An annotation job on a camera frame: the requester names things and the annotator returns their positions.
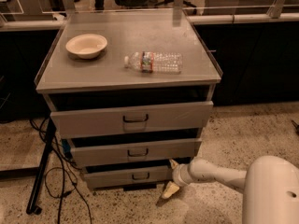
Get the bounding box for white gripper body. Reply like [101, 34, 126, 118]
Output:
[172, 164, 192, 187]

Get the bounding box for grey bottom drawer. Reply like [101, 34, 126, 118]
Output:
[83, 165, 172, 189]

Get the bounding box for grey drawer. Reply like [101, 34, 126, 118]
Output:
[71, 138, 202, 167]
[83, 165, 172, 189]
[50, 102, 213, 139]

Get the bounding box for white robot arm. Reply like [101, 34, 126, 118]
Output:
[162, 156, 299, 224]

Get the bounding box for grey top drawer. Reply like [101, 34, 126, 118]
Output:
[50, 102, 213, 139]

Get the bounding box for grey drawer cabinet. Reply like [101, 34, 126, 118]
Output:
[36, 9, 221, 179]

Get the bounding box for grey middle drawer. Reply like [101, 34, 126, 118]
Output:
[71, 138, 202, 167]

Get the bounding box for clear plastic water bottle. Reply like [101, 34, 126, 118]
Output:
[124, 51, 183, 74]

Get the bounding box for black stand pole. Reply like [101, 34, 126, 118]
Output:
[26, 119, 56, 215]

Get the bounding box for white paper bowl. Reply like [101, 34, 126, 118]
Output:
[65, 34, 107, 59]

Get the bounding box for black floor cables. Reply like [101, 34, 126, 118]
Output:
[29, 117, 93, 224]

